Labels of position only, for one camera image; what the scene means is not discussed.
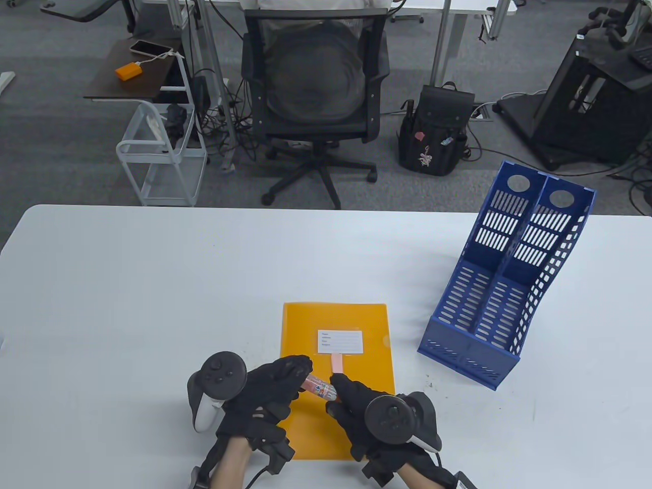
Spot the person's right hand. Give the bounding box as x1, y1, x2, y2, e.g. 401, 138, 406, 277
326, 373, 459, 489

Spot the person's left hand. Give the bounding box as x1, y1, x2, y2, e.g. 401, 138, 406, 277
216, 355, 314, 474

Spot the orange glue stick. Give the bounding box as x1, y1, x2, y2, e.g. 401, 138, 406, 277
301, 374, 338, 403

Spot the yellow L-shaped folder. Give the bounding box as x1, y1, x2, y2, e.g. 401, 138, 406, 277
277, 303, 396, 460

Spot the person's right forearm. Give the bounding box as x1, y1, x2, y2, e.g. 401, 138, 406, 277
395, 465, 431, 489

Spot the person's left forearm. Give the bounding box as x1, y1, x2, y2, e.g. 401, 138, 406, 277
210, 436, 253, 489

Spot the black right hand controller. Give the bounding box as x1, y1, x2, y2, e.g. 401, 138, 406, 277
364, 391, 443, 453

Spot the black hand controller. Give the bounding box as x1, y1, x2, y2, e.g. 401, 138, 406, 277
187, 351, 249, 433
364, 391, 443, 453

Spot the black left hand controller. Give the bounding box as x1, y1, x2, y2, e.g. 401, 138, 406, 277
187, 351, 249, 433

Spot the white label sticker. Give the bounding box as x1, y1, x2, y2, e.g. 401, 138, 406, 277
318, 330, 364, 354

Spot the blue plastic file rack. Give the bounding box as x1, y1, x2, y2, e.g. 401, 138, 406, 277
417, 161, 596, 391

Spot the black mesh office chair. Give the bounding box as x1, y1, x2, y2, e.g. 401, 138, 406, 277
241, 8, 392, 210

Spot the black bag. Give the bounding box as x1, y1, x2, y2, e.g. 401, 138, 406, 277
164, 103, 188, 151

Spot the black backpack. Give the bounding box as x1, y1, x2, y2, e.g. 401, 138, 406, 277
397, 81, 477, 177

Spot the brown side table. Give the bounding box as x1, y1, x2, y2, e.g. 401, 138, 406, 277
83, 38, 186, 101

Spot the white smartphone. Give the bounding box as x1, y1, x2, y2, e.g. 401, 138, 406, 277
129, 40, 174, 58

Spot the white desk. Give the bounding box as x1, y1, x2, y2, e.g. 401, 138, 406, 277
140, 0, 518, 171

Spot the black equipment stand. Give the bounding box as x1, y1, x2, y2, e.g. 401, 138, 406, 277
497, 36, 652, 171

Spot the black equipment on stand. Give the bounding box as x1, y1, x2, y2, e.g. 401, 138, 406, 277
578, 0, 652, 72

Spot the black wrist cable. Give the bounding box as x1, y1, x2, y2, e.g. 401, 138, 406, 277
246, 461, 271, 489

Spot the white wire cart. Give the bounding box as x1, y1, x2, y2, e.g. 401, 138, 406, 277
116, 99, 208, 207

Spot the white charging cable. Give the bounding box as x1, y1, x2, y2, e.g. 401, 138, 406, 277
138, 50, 185, 67

